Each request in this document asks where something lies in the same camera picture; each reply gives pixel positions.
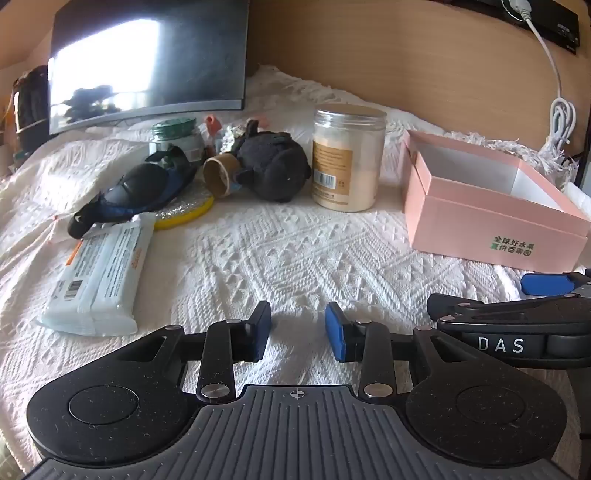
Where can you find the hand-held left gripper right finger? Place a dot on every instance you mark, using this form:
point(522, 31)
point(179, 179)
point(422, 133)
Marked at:
point(334, 332)

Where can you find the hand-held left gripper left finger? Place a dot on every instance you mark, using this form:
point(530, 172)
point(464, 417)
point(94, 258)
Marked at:
point(261, 332)

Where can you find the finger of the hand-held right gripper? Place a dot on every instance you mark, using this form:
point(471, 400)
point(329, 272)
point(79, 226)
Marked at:
point(540, 284)
point(455, 309)

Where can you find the pink cardboard box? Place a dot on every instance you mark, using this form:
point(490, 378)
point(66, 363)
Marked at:
point(461, 221)

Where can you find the yellow round scrub pad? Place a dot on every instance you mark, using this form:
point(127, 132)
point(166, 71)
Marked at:
point(184, 214)

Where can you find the cloth doll orange crochet hat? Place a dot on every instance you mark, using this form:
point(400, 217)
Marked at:
point(213, 124)

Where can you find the white textured blanket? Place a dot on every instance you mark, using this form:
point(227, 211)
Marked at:
point(277, 258)

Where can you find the cardboard tube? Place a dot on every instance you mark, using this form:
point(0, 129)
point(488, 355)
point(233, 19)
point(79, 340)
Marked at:
point(217, 175)

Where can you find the white wet wipes pack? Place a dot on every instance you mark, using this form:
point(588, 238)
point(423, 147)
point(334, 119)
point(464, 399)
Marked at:
point(101, 277)

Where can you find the clear plastic powder jar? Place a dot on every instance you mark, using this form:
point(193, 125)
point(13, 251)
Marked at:
point(346, 161)

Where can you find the green lid glass jar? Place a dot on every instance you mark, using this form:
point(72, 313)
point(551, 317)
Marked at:
point(178, 134)

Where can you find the black power strip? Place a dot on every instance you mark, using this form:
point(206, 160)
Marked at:
point(554, 23)

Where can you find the black computer monitor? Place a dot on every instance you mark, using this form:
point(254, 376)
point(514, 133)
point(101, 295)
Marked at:
point(184, 55)

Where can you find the dark brown bag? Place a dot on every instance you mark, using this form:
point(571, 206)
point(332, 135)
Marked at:
point(32, 101)

